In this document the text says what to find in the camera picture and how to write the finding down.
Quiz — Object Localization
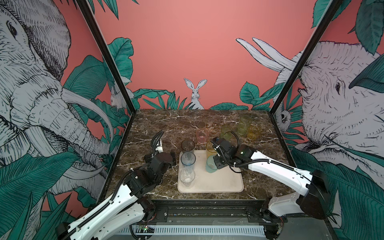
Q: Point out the orange plastic cup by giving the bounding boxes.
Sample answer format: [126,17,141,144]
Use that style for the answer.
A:
[206,141,217,158]

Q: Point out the teal frosted plastic cup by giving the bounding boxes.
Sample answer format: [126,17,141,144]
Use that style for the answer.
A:
[206,155,217,173]

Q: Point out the beige plastic tray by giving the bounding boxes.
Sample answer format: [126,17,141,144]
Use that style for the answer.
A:
[178,150,244,194]

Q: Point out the blue plastic cup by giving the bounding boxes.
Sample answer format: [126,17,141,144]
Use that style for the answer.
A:
[180,152,196,168]

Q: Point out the clear plastic cup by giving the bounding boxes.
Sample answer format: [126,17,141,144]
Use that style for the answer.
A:
[179,167,196,187]

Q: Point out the pink plastic cup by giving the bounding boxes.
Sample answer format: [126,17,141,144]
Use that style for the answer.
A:
[196,129,209,144]

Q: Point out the dark grey plastic cup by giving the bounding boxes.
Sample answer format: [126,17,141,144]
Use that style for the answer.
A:
[181,139,195,153]

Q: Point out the tall green plastic cup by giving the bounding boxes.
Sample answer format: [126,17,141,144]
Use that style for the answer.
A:
[237,115,252,136]

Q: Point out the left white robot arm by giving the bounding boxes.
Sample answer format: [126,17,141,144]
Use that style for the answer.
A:
[56,136,174,240]

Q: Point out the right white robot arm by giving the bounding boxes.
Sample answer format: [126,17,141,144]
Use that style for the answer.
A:
[211,138,331,222]

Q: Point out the short green plastic cup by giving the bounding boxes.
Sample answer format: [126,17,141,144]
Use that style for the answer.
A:
[221,124,233,141]

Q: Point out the yellow plastic cup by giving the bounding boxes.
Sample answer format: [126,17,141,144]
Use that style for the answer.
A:
[247,125,262,141]

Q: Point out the white vented strip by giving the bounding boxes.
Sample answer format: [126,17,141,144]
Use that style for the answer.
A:
[118,225,265,237]

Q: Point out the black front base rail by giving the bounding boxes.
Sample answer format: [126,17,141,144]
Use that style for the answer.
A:
[86,198,328,224]

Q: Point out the right black frame post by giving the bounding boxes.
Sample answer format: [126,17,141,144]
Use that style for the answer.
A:
[269,0,343,116]

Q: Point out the black frame post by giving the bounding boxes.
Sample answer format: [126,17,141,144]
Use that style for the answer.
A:
[269,0,343,116]
[76,0,136,115]

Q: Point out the left black frame post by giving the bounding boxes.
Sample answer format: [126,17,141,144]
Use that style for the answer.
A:
[76,0,136,115]

